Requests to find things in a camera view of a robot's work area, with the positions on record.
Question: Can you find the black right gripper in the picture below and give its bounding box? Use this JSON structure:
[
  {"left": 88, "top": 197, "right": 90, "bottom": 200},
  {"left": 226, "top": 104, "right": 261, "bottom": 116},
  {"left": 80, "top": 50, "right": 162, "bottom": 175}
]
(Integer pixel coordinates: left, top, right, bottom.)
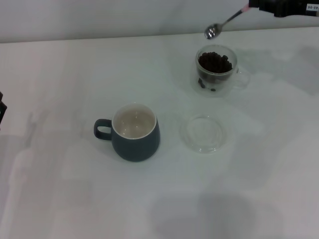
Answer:
[{"left": 248, "top": 0, "right": 319, "bottom": 18}]

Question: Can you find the pink-handled metal spoon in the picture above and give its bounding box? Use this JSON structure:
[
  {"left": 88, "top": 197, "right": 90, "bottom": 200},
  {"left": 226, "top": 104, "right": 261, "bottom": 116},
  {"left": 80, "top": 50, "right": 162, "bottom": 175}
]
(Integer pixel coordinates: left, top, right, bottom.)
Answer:
[{"left": 204, "top": 6, "right": 250, "bottom": 40}]

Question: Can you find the dark teal ceramic mug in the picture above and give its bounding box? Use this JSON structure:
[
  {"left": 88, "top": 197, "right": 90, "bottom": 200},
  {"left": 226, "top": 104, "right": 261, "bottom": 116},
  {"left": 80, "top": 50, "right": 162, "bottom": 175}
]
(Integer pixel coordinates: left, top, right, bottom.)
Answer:
[{"left": 93, "top": 102, "right": 160, "bottom": 162}]

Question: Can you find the coffee beans pile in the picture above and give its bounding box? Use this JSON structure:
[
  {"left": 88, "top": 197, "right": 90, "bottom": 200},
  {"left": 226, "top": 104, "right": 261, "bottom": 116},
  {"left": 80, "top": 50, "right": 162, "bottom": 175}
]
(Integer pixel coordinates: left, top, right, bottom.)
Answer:
[{"left": 198, "top": 51, "right": 233, "bottom": 82}]

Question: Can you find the double-walled glass cup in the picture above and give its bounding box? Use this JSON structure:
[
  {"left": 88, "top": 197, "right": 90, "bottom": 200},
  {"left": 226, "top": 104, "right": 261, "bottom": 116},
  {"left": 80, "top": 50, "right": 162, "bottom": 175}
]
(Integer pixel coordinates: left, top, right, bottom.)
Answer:
[{"left": 190, "top": 44, "right": 251, "bottom": 98}]

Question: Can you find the clear glass saucer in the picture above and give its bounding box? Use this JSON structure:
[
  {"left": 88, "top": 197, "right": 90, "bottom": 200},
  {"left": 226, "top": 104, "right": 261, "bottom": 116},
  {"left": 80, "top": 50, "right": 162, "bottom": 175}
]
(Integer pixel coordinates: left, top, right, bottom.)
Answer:
[{"left": 179, "top": 114, "right": 236, "bottom": 154}]

